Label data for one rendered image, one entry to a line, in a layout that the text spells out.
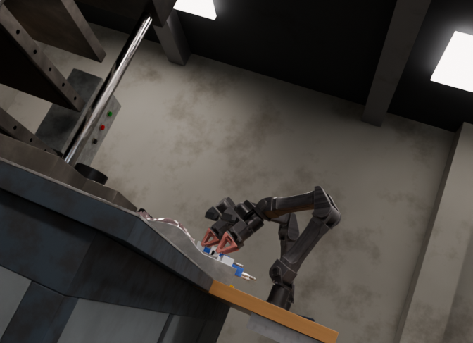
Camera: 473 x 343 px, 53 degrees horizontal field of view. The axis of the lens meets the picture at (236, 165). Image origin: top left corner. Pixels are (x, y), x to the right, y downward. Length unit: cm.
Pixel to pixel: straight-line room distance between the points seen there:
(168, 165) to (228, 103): 91
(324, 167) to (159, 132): 175
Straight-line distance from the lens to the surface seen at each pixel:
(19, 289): 69
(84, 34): 207
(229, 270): 143
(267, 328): 139
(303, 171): 468
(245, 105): 500
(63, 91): 200
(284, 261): 165
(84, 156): 242
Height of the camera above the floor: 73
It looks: 16 degrees up
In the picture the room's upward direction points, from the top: 24 degrees clockwise
